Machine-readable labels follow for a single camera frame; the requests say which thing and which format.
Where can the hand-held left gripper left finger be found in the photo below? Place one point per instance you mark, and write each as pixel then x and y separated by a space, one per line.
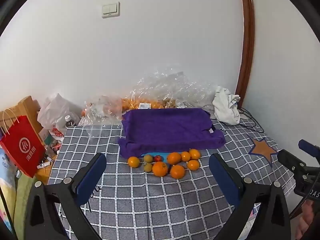
pixel 91 177

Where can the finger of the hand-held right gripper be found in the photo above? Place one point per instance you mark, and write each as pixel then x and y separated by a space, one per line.
pixel 290 161
pixel 307 146

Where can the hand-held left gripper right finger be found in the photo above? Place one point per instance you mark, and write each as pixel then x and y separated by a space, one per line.
pixel 223 180

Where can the small orange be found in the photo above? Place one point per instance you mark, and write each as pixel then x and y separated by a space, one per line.
pixel 133 161

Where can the green round fruit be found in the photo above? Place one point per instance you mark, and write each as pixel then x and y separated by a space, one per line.
pixel 148 167
pixel 148 158

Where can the purple towel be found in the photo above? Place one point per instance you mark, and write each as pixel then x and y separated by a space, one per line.
pixel 170 127

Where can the person's right hand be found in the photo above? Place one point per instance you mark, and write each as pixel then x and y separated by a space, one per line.
pixel 306 220

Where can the wooden side table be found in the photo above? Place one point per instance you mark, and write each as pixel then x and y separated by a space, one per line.
pixel 43 173

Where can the small white tube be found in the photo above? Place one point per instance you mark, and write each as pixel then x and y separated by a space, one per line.
pixel 44 165

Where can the dark bottle with white cap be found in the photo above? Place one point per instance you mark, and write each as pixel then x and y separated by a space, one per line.
pixel 68 121

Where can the large orange with stem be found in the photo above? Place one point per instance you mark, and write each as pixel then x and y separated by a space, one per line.
pixel 160 168

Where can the small clear plastic bag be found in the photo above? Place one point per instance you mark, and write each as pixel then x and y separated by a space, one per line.
pixel 102 112

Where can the small red fruit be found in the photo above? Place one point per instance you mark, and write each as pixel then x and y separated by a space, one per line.
pixel 157 158

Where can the grey checkered blanket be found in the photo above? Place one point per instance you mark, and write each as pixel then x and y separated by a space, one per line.
pixel 155 205

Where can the green cloth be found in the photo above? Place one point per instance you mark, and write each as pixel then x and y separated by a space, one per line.
pixel 22 200

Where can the white crumpled cloth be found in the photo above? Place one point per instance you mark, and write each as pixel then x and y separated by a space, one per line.
pixel 226 107

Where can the white plastic bag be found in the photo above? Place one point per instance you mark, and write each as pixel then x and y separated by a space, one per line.
pixel 57 112

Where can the red paper bag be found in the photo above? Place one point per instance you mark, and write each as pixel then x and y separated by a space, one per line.
pixel 23 147

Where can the colourful printed poster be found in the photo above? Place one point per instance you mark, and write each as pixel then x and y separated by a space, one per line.
pixel 6 180

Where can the pile of bagged oranges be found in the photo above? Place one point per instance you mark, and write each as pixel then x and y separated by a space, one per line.
pixel 132 103

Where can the brown cardboard box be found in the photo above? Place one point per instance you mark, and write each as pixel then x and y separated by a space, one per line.
pixel 25 106

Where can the large clear plastic bag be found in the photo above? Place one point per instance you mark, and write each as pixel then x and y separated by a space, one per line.
pixel 172 87

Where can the brown wooden door frame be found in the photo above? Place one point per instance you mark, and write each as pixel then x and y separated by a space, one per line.
pixel 246 42

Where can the white wall light switch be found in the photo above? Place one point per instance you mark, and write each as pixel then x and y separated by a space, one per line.
pixel 110 9

